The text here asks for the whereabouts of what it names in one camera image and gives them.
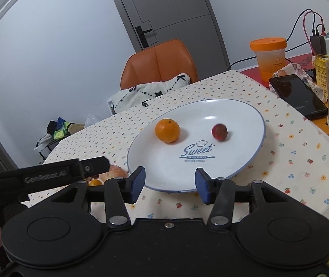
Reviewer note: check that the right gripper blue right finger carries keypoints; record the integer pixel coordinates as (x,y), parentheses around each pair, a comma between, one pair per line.
(217,192)

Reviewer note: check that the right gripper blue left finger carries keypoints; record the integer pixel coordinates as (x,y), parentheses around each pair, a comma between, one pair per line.
(120,191)

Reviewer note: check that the long peeled pomelo segment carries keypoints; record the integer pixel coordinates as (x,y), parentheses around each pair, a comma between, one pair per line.
(114,172)

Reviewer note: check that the dark red small fruit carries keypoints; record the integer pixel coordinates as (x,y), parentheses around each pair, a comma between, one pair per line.
(219,132)

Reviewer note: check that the large orange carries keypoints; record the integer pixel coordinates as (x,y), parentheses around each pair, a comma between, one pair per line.
(167,130)

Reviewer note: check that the white Sweet bowl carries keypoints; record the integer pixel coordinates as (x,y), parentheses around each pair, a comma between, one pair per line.
(170,167)

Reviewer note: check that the black metal shelf rack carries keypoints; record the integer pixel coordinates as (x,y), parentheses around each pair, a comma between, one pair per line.
(44,146)

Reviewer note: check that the clear plastic bag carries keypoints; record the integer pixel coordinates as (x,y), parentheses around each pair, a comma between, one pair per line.
(92,119)

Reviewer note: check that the white black-patterned cushion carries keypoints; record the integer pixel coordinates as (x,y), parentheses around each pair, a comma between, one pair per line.
(140,94)

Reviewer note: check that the black smartphone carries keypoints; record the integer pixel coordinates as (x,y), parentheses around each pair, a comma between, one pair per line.
(295,92)

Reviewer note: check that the orange leather chair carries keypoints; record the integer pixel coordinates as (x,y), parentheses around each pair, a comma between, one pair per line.
(158,63)

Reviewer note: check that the orange lidded cup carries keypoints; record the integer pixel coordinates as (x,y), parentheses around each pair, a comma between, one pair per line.
(270,54)

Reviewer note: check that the yellow plastic jar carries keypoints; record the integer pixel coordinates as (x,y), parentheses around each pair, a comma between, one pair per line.
(319,64)

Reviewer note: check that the grey door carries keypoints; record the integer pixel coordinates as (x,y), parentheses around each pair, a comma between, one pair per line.
(193,22)

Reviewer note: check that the black door handle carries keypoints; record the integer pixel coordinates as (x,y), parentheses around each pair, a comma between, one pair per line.
(146,37)

